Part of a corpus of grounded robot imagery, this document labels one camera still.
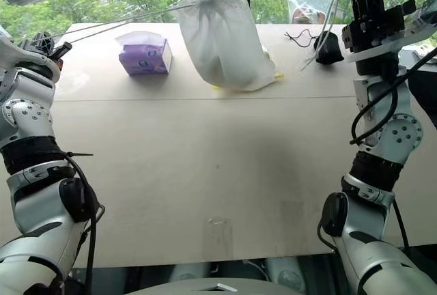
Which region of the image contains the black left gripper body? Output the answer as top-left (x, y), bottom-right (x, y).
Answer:
top-left (18, 31), bottom-right (57, 59)

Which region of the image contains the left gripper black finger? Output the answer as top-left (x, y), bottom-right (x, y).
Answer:
top-left (51, 48), bottom-right (71, 61)
top-left (50, 42), bottom-right (73, 56)

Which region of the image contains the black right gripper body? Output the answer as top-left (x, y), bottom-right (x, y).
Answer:
top-left (341, 0), bottom-right (417, 53)

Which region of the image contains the white translucent drawstring bag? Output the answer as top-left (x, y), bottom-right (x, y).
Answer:
top-left (33, 0), bottom-right (354, 92)

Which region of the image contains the clear plastic bag at window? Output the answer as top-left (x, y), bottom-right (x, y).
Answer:
top-left (285, 0), bottom-right (337, 25)

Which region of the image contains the white crumpled item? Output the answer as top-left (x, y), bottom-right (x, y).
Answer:
top-left (412, 44), bottom-right (437, 60)

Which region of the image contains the purple tissue box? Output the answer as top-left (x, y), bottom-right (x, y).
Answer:
top-left (115, 31), bottom-right (173, 76)

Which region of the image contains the grey rounded shape under table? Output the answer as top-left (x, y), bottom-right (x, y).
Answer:
top-left (266, 257), bottom-right (307, 292)
top-left (169, 262), bottom-right (211, 283)

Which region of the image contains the grey robot torso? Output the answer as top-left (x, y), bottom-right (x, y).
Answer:
top-left (124, 277), bottom-right (308, 295)

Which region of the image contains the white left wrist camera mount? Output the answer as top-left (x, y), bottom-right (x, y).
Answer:
top-left (0, 33), bottom-right (61, 81)

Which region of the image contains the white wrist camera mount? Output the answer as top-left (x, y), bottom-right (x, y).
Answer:
top-left (0, 33), bottom-right (61, 81)
top-left (343, 0), bottom-right (437, 64)

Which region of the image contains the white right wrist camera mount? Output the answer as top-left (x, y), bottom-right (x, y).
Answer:
top-left (343, 0), bottom-right (437, 64)

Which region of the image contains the black drawstring pouch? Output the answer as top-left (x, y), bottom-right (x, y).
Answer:
top-left (285, 29), bottom-right (345, 65)

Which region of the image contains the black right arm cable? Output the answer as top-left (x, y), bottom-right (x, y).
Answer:
top-left (317, 47), bottom-right (437, 253)

